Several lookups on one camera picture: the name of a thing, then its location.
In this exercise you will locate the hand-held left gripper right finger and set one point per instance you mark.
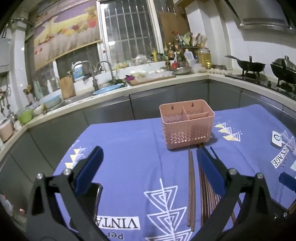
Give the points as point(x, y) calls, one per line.
point(210, 169)

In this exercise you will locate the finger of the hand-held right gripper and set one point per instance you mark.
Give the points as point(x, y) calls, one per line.
point(286, 180)

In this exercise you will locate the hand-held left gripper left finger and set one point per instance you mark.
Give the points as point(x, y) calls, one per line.
point(89, 171)

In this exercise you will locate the brown wooden chopstick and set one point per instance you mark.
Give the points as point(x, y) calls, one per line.
point(189, 185)
point(193, 197)

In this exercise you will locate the bundle of brown wooden chopsticks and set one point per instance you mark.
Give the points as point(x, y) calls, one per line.
point(204, 201)

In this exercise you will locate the pink perforated utensil basket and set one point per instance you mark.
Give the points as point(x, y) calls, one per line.
point(185, 134)

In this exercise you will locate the black smartphone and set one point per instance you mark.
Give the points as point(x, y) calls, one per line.
point(93, 197)

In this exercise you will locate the small white device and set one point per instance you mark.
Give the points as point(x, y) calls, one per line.
point(276, 139)

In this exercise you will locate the blue printed tablecloth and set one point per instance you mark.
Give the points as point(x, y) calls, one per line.
point(138, 150)

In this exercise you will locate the blue white bowl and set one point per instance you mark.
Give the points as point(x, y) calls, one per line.
point(52, 102)

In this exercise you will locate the blue plate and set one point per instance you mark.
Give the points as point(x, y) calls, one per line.
point(107, 90)

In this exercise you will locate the green bowl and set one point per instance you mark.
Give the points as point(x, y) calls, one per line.
point(25, 117)

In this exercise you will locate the small wooden cutting board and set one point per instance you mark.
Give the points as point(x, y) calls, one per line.
point(67, 88)

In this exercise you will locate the pink pot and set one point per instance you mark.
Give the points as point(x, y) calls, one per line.
point(5, 131)

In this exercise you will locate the egg tray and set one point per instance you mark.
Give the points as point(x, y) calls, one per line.
point(219, 71)

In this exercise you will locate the steel sink faucet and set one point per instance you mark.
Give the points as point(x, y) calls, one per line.
point(109, 68)
point(91, 71)

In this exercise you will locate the gas stove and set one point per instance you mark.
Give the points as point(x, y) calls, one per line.
point(266, 81)

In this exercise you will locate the metal pan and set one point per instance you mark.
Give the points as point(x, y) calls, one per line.
point(179, 70)

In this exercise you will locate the long wooden cutting board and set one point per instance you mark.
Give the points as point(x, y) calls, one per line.
point(150, 80)

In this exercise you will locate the yellow cooking oil bottle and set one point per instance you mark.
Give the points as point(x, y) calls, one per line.
point(205, 59)

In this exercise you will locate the black wok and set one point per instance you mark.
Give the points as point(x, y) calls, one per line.
point(251, 66)

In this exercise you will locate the white plastic jug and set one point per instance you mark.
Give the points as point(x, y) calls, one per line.
point(189, 59)

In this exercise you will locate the black pot with lid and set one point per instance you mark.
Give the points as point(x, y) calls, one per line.
point(284, 67)

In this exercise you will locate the row of condiment bottles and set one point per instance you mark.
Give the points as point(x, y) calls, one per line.
point(167, 53)

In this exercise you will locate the white water heater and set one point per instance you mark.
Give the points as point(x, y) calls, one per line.
point(5, 53)

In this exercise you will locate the large leaning wooden board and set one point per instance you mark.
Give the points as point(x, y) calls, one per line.
point(173, 25)

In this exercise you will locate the barred window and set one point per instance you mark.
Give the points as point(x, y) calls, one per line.
point(129, 27)

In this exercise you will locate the steel range hood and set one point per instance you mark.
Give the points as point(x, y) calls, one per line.
point(261, 14)

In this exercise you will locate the fruit print wall poster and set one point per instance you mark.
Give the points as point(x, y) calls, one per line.
point(67, 30)

